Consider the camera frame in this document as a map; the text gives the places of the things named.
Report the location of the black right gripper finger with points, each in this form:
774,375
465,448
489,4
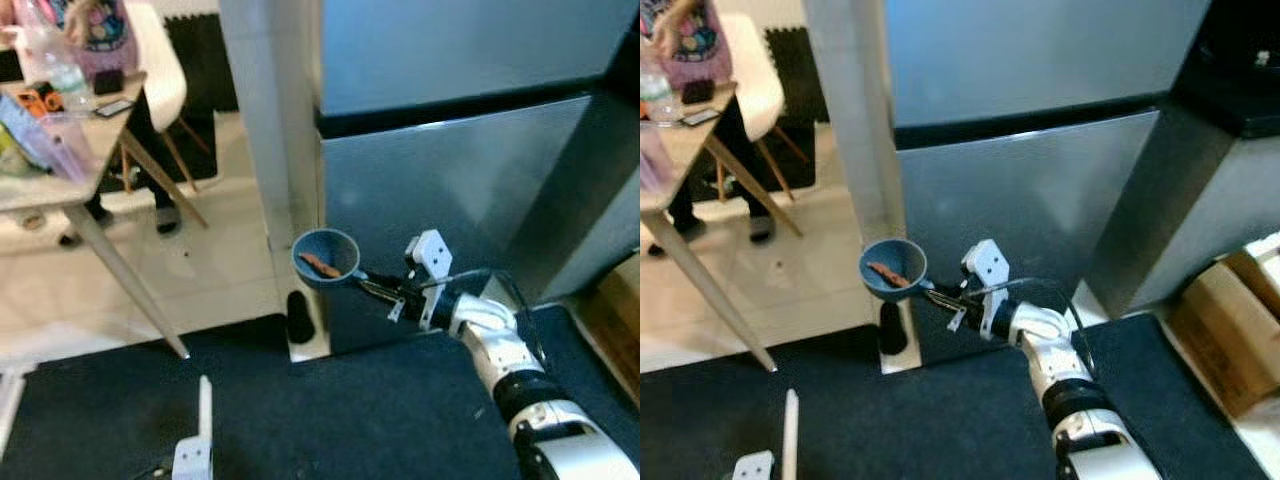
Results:
385,293
952,303
947,291
380,280

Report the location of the brown dried food strip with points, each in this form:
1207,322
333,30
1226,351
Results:
888,274
320,266

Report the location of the dark blue mug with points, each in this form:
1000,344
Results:
325,245
893,255

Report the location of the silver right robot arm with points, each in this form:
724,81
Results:
490,330
1045,340

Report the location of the black oval door stopper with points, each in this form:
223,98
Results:
895,330
301,318

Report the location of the dark blue floor mat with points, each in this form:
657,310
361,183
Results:
950,420
90,420
700,430
380,410

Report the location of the grey steel pillar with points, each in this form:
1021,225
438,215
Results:
270,150
855,150

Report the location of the brown cardboard box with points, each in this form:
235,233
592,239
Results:
615,320
1230,330

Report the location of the white floor threshold strip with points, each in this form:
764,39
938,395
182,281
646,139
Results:
790,435
205,405

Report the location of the black foam floor mat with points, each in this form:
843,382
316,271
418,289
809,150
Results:
205,70
800,90

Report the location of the lavender plastic pitcher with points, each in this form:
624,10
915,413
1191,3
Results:
65,150
655,160

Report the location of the white plastic chair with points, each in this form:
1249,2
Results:
160,70
755,80

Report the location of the light wooden table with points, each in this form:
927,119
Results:
110,135
700,145

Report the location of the black smartphone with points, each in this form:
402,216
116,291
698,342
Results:
112,108
700,116

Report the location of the black handheld device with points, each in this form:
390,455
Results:
698,91
108,82

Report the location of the person in pink shirt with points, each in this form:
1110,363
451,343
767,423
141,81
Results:
700,50
105,50

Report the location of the orange and black gadget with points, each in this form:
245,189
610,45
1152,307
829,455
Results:
42,100

